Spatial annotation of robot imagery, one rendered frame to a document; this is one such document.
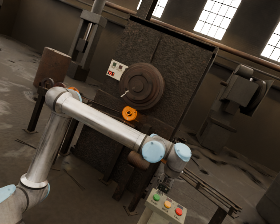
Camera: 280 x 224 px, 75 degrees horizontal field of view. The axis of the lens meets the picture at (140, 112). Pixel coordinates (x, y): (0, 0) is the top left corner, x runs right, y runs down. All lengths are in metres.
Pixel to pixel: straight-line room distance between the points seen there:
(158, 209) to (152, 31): 1.64
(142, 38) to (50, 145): 1.44
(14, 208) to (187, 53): 1.77
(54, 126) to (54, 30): 10.12
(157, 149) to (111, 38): 8.55
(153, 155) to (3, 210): 0.76
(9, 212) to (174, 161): 0.83
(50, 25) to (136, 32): 9.41
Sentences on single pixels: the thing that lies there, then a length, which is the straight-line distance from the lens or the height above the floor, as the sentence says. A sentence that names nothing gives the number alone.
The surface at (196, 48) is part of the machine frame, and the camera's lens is 1.98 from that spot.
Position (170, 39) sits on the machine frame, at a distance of 2.03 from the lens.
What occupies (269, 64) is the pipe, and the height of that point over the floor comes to 3.19.
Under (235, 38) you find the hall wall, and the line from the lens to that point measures 8.28.
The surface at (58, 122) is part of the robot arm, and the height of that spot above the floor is 0.81.
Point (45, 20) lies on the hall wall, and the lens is 11.63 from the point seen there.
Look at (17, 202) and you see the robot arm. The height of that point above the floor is 0.40.
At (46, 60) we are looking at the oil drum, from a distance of 4.50.
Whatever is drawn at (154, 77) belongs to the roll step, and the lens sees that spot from 1.79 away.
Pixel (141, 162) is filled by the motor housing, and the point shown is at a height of 0.49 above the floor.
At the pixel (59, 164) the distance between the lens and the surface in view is 2.22.
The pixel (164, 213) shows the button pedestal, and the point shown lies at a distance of 1.22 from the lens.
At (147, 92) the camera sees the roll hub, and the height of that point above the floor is 1.10.
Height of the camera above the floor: 1.25
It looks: 11 degrees down
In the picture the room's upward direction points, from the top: 25 degrees clockwise
